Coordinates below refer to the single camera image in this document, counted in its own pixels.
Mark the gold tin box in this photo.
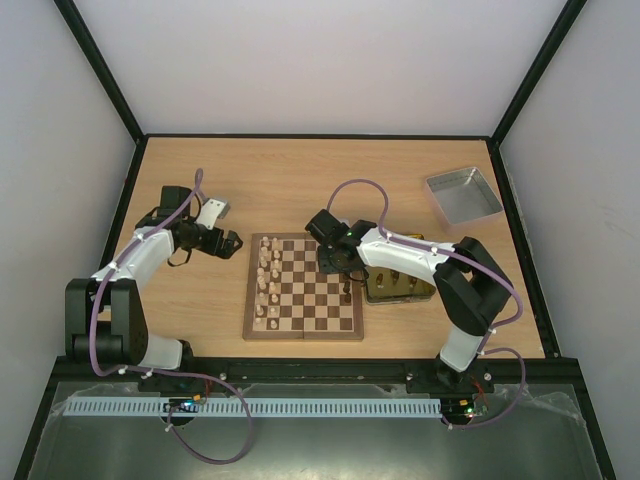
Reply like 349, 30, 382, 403
363, 232, 435, 306

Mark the wooden chess board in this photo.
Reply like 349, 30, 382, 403
243, 233, 364, 341

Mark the silver tin lid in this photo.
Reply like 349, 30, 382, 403
424, 166, 504, 232

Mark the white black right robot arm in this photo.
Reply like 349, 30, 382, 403
305, 209, 513, 392

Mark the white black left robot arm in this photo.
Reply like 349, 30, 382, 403
65, 186, 243, 378

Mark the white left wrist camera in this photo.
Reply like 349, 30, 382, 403
195, 198, 230, 230

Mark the white slotted cable duct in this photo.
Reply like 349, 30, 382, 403
63, 397, 441, 419

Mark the black aluminium frame rail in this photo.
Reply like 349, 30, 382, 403
49, 357, 581, 399

